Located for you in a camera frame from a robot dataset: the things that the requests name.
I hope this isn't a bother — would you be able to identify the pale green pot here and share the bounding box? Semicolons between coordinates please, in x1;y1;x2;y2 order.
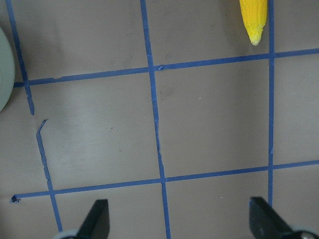
0;29;15;111

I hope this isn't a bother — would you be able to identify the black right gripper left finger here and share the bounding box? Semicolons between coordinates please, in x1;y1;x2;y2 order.
76;199;110;239

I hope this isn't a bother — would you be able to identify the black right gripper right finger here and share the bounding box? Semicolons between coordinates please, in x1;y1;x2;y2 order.
249;196;319;239

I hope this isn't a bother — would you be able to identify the yellow toy corn cob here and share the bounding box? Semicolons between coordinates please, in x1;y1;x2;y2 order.
239;0;268;46

